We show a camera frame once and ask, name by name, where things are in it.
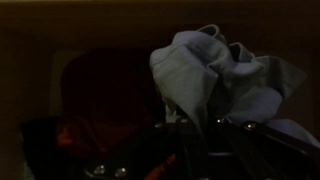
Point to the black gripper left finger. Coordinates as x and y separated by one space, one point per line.
190 150

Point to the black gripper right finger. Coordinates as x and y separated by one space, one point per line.
243 153

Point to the grey piece of clothing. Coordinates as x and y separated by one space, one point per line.
186 73

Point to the red piece of clothing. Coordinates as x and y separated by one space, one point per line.
100 110

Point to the black piece of clothing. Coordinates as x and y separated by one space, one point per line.
43 143

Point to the large wooden drawer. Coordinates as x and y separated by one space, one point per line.
100 26

